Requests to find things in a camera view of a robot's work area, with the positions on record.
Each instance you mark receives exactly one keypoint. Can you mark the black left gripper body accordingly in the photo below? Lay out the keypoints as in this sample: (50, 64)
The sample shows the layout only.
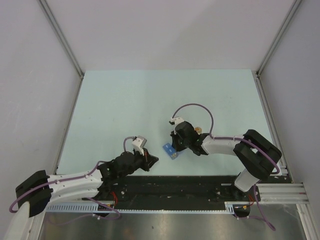
(136, 164)

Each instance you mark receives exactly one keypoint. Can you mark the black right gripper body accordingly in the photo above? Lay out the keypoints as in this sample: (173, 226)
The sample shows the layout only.
(179, 144)

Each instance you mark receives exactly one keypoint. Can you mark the clear glass pill bottle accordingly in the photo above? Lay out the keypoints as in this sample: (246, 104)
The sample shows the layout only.
(198, 130)

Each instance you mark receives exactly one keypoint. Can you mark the blue plastic pill organizer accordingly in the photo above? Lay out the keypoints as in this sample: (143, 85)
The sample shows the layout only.
(170, 151)

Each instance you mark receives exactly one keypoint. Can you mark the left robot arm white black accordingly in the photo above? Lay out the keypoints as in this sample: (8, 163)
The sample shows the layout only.
(41, 190)

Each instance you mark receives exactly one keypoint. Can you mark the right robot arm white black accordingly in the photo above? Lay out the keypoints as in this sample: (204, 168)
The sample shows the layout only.
(258, 155)

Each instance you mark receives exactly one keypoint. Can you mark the grey aluminium corner profile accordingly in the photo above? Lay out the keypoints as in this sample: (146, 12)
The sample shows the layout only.
(279, 35)

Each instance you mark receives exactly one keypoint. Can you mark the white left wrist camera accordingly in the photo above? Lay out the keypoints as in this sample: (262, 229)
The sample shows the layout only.
(138, 144)

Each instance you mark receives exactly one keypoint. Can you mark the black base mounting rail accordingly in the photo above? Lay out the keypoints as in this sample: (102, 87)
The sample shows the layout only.
(174, 192)

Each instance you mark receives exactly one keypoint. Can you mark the white slotted cable duct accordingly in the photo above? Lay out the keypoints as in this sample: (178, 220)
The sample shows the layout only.
(94, 208)

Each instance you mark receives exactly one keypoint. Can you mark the left aluminium frame profile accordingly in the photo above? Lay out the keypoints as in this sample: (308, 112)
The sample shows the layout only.
(45, 7)

